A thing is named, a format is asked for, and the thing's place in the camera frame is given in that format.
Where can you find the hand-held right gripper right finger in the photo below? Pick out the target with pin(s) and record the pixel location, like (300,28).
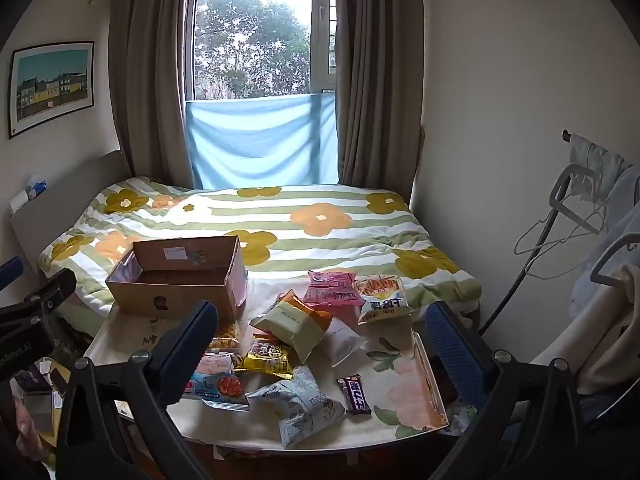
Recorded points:
(450,355)

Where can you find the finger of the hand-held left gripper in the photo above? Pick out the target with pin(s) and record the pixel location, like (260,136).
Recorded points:
(10,270)
(50,290)

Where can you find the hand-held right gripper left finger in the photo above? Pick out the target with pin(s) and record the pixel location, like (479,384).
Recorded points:
(194,342)

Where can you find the yellow lattice snack packet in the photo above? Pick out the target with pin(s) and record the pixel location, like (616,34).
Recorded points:
(227,337)

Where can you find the cardboard box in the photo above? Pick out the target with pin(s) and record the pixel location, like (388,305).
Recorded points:
(165,300)

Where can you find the pale green snack packet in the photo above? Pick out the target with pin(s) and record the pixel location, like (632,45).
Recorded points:
(295,332)

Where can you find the brown candy bar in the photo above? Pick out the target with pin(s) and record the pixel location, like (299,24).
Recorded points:
(355,395)

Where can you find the plain white snack packet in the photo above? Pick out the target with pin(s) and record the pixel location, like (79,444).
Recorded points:
(345,342)

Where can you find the orange snack packet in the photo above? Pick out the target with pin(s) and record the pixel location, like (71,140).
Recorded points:
(310,312)

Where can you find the white blue snack packet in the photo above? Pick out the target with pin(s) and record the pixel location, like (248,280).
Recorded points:
(300,405)

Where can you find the person's left hand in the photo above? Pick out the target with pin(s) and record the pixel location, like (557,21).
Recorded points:
(27,430)

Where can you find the purple blue box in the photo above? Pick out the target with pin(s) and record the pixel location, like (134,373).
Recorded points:
(30,377)

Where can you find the pale green bed sheet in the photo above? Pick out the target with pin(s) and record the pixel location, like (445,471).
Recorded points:
(82,312)

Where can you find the blue red snack packet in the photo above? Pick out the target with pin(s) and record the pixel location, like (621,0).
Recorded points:
(220,387)

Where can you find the floral tablecloth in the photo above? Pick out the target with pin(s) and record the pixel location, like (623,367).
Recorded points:
(400,400)

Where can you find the white tissue pack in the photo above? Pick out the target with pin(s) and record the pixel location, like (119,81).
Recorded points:
(17,201)

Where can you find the grey box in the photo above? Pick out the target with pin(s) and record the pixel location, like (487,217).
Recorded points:
(37,410)

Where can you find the white orange chips packet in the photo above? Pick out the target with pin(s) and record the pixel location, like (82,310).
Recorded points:
(382,300)

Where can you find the grey headboard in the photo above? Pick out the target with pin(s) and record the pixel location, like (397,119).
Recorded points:
(65,190)

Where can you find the pink snack packet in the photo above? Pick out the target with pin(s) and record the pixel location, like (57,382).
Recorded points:
(330,292)

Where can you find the cream garment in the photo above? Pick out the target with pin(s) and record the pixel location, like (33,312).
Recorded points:
(615,330)

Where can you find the pale blue garment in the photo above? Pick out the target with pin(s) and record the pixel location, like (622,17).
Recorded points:
(600,270)

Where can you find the grey clothes rack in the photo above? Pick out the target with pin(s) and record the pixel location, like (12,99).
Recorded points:
(562,185)

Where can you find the light blue cloth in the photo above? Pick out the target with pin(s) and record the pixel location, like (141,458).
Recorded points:
(260,145)

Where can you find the brown curtain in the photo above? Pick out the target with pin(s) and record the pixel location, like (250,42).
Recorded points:
(380,85)
(150,85)

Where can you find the grey garment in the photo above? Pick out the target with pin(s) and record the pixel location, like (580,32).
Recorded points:
(605,165)

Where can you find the window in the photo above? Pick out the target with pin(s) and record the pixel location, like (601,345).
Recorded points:
(250,35)

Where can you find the framed wall picture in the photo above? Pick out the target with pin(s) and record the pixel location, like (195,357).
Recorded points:
(52,85)

